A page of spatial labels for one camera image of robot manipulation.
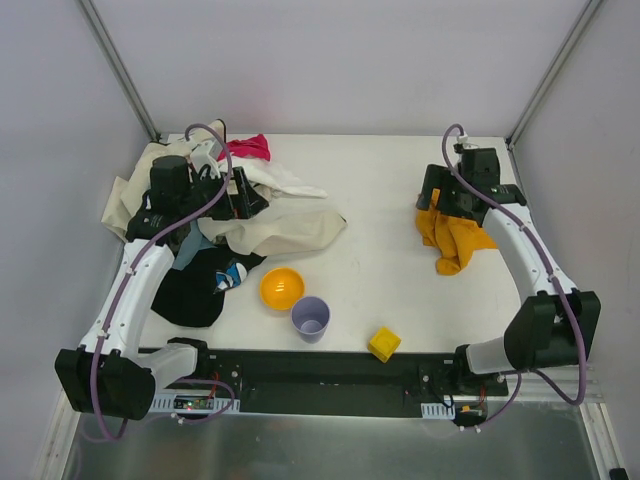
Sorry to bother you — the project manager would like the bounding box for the white cable duct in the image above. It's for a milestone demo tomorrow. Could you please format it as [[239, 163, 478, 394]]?
[[149, 393, 240, 415]]

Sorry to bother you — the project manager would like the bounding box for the pink cloth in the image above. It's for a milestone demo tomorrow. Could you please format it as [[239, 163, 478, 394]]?
[[227, 134, 271, 162]]

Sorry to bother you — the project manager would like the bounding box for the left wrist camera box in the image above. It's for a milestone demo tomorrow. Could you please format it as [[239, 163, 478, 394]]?
[[149, 155, 191, 196]]

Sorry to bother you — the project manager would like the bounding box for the aluminium frame post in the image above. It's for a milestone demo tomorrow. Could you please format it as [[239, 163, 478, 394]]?
[[505, 0, 609, 151], [76, 0, 161, 141]]

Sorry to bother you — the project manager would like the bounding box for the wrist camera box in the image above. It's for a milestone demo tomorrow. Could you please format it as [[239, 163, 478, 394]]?
[[459, 148, 501, 189], [149, 155, 191, 196]]

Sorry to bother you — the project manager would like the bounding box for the cream beige cloth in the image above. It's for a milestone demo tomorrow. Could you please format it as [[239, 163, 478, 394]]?
[[101, 127, 347, 256]]

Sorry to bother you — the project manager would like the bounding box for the white cloth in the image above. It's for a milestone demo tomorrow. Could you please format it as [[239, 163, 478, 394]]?
[[232, 157, 328, 201]]

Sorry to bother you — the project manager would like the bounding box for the right aluminium frame post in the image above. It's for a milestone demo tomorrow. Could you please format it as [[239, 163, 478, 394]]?
[[505, 0, 609, 151]]

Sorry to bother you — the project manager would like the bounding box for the orange-yellow cloth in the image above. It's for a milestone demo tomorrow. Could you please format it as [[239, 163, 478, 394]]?
[[415, 189, 497, 276]]

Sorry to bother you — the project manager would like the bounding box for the black daisy print shirt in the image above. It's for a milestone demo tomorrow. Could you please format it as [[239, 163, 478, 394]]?
[[151, 246, 265, 328]]

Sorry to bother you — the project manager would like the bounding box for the yellow plastic bowl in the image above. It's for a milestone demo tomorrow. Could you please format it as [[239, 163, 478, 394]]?
[[259, 267, 305, 311]]

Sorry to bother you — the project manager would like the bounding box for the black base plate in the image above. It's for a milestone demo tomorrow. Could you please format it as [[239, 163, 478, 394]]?
[[173, 350, 508, 418]]

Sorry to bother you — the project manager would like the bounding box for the lavender plastic cup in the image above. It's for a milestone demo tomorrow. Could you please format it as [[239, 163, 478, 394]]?
[[291, 296, 331, 343]]

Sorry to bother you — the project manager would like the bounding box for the left aluminium frame post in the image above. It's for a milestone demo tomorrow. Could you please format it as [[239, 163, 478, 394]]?
[[76, 0, 161, 141]]

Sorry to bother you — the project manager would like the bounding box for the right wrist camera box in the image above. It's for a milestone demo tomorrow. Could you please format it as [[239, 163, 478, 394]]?
[[459, 148, 501, 189]]

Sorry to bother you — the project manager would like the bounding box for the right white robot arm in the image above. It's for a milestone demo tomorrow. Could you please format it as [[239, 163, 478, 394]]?
[[417, 165, 601, 375]]

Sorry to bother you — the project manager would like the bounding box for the blue-grey cloth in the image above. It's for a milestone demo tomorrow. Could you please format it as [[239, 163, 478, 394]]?
[[172, 220, 216, 271]]

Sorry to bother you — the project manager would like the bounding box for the yellow plastic cube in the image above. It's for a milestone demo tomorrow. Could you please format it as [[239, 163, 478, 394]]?
[[367, 327, 401, 363]]

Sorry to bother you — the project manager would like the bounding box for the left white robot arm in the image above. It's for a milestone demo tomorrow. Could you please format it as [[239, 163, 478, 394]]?
[[54, 156, 268, 420]]

